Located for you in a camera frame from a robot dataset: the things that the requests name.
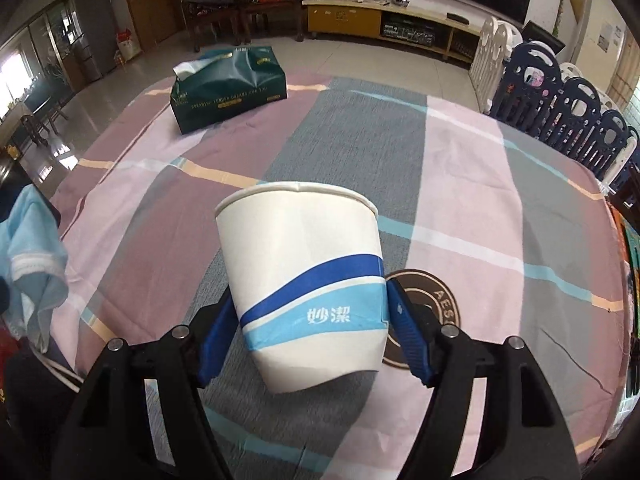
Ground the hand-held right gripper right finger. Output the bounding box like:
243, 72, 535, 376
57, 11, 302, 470
386, 279, 583, 480

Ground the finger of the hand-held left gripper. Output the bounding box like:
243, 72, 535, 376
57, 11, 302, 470
20, 185, 63, 233

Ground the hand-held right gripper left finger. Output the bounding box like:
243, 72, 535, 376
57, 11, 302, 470
50, 296, 242, 480

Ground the light blue cloth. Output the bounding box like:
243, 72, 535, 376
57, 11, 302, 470
0, 185, 69, 353

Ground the white blue paper cup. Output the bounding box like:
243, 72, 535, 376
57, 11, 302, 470
214, 181, 391, 395

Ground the dark dining chair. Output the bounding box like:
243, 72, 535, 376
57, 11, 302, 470
20, 85, 71, 146

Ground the plaid pink grey tablecloth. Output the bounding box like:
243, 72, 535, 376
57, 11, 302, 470
50, 72, 631, 480

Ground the grey refrigerator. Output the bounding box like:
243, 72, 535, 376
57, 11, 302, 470
75, 0, 118, 81

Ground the red white paper bag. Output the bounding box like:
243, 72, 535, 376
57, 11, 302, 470
116, 30, 142, 61

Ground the person's dark clothing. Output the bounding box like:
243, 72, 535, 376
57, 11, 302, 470
0, 280, 91, 480

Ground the dark green tissue box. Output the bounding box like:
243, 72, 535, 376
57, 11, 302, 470
170, 46, 288, 136

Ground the brown wooden door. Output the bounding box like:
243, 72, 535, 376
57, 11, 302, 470
120, 0, 183, 51

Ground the row of colourful books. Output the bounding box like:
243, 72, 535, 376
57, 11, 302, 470
612, 200, 640, 411

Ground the dark wooden armchair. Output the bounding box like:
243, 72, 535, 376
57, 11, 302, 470
240, 0, 306, 43
180, 0, 251, 53

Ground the dark blue playpen fence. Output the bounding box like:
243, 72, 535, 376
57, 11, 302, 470
487, 42, 633, 181

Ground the white playpen fence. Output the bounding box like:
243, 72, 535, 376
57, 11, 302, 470
470, 16, 640, 196

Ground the black audio amplifier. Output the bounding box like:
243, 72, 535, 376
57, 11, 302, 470
381, 24, 436, 46

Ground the yellow wooden television cabinet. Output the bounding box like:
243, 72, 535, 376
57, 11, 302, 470
302, 0, 483, 63

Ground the white standing air conditioner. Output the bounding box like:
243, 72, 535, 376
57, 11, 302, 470
567, 0, 628, 91

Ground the white cord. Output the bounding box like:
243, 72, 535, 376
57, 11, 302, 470
27, 340, 83, 393

